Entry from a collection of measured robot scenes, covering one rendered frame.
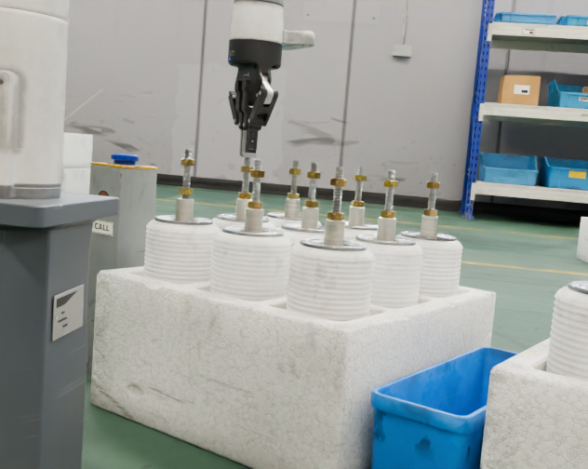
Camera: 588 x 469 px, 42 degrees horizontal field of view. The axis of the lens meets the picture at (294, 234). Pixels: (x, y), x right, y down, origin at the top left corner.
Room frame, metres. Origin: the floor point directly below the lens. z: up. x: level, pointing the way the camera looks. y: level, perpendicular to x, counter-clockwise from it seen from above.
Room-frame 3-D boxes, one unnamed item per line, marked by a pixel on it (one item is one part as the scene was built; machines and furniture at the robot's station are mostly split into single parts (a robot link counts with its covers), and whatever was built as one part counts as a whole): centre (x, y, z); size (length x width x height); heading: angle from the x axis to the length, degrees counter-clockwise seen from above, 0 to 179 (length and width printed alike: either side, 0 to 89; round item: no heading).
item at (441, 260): (1.04, -0.18, 0.16); 0.10 x 0.10 x 0.18
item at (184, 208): (0.99, 0.15, 0.26); 0.02 x 0.02 x 0.03
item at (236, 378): (1.02, -0.02, 0.09); 0.39 x 0.39 x 0.18; 54
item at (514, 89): (5.36, -1.47, 0.89); 0.31 x 0.24 x 0.20; 171
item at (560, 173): (5.34, -1.89, 0.36); 0.50 x 0.38 x 0.21; 172
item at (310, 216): (1.02, -0.02, 0.26); 0.02 x 0.02 x 0.03
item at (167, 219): (0.99, 0.15, 0.25); 0.08 x 0.08 x 0.01
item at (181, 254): (0.99, 0.15, 0.16); 0.10 x 0.10 x 0.18
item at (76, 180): (4.00, 1.34, 0.09); 0.39 x 0.39 x 0.18; 84
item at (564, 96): (5.37, -1.90, 0.90); 0.50 x 0.38 x 0.21; 172
